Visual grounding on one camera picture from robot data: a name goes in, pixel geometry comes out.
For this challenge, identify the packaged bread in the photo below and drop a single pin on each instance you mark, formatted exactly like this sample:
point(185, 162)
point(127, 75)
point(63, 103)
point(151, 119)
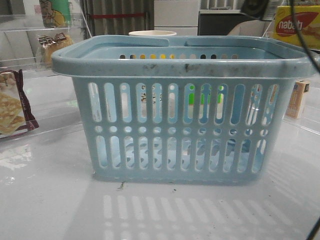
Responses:
point(50, 44)

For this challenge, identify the light blue plastic basket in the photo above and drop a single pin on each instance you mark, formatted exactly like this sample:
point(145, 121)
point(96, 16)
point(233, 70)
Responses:
point(182, 109)

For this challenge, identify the white paper cup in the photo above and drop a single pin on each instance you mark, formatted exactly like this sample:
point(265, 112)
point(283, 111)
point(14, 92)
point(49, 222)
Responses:
point(152, 33)

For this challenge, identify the white drawer cabinet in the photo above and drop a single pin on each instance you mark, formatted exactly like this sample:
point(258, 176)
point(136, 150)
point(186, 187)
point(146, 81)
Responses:
point(180, 16)

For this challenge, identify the clear acrylic shelf right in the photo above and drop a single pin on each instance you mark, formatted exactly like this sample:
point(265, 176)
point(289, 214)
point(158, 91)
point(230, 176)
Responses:
point(308, 117)

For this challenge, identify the clear acrylic shelf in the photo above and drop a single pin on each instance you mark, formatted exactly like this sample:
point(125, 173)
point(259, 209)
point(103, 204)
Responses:
point(308, 117)
point(19, 40)

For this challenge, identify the brown cracker snack bag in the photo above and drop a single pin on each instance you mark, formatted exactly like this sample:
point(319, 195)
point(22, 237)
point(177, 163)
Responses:
point(16, 117)

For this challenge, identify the green cartoon snack package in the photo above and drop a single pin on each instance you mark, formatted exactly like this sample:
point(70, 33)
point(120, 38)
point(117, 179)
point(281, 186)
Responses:
point(55, 13)

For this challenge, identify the yellow nabati wafer box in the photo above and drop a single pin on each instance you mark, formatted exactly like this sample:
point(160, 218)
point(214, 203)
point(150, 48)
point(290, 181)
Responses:
point(307, 20)

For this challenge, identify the clear acrylic shelf left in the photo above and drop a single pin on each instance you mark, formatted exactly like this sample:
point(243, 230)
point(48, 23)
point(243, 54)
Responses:
point(19, 40)

